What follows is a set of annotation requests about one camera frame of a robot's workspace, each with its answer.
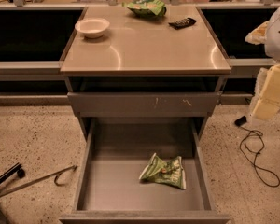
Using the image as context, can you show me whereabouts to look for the green jalapeno chip bag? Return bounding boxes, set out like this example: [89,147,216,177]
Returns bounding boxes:
[139,153,187,189]

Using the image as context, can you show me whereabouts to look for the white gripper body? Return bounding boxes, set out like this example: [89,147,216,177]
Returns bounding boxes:
[265,7,280,61]

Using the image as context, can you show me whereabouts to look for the open lower grey drawer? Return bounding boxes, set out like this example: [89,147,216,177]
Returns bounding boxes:
[60,118,230,224]

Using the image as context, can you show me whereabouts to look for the black power adapter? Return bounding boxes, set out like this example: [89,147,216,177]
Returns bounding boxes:
[234,116,247,127]

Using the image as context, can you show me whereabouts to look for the black wheeled stand leg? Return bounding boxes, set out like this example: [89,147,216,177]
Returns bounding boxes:
[0,163,25,185]

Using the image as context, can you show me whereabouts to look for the metal hooked rod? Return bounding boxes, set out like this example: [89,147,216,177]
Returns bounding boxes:
[0,165,78,198]

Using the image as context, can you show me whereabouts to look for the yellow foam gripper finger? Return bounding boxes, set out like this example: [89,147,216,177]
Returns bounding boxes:
[245,21,269,45]
[249,64,280,120]

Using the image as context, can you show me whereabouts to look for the closed upper grey drawer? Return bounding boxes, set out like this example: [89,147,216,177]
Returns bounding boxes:
[68,92,220,118]

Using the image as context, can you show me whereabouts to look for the grey drawer cabinet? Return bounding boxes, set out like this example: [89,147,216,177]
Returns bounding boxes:
[61,6,231,133]

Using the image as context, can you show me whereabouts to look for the dark candy bar wrapper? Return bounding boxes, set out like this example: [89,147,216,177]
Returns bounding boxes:
[169,18,197,30]

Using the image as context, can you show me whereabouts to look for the green chip bag on counter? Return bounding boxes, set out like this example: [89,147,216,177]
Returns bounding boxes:
[122,0,167,18]

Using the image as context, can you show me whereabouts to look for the white bowl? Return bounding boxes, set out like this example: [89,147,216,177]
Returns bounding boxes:
[75,18,110,38]

